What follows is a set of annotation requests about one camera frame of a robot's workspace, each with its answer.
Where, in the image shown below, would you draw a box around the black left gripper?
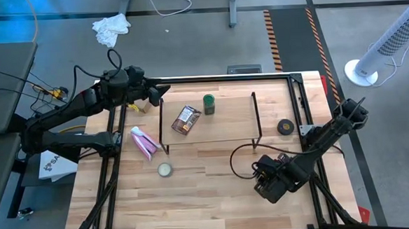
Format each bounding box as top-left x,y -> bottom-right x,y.
124,64 -> 172,108

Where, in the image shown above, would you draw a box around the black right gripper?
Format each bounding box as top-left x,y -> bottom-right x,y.
251,153 -> 294,206

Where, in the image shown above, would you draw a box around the brown spice pouch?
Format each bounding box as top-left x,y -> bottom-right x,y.
169,104 -> 203,137

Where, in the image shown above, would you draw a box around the green lid spice jar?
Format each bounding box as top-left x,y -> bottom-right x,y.
202,93 -> 216,116

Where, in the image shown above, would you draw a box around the wooden shelf black metal legs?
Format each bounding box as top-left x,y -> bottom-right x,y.
157,91 -> 264,155

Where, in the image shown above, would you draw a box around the black round disc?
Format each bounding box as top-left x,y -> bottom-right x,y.
276,118 -> 296,137

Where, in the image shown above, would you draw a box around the pink white stapler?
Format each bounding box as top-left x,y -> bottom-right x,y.
130,125 -> 162,162

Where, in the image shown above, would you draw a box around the white crumpled cloth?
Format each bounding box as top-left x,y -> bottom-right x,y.
90,12 -> 133,50

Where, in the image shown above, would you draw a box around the small round candle tin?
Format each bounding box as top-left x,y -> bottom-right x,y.
157,162 -> 175,179

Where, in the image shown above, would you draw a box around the grey floor outlet box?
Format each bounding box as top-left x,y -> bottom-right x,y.
226,63 -> 263,76

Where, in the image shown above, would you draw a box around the grey table leg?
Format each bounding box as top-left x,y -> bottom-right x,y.
117,0 -> 134,17
227,0 -> 240,28

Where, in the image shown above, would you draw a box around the red corner tag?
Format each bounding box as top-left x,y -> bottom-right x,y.
357,205 -> 372,225

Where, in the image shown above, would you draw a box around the white printed paper bag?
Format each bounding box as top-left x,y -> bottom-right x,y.
36,148 -> 80,183

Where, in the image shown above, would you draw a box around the grey desk top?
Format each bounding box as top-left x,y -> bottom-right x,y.
0,41 -> 43,135
0,132 -> 28,226

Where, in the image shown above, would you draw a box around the white tower fan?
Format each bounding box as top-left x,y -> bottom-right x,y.
340,4 -> 409,89

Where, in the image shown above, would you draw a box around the small black floor clamp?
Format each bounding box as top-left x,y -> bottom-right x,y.
16,206 -> 35,221

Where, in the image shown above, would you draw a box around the white floor cable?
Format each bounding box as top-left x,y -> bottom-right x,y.
144,0 -> 194,18

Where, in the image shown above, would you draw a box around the yellow cable connector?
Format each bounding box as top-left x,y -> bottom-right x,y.
50,86 -> 70,102

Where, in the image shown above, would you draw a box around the black striped floor cable cover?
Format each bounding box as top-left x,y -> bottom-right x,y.
262,5 -> 348,123

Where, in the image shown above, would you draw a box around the orange cable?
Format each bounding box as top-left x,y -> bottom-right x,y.
25,0 -> 39,43

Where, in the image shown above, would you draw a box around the white fan cable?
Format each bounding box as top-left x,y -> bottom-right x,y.
368,40 -> 409,88

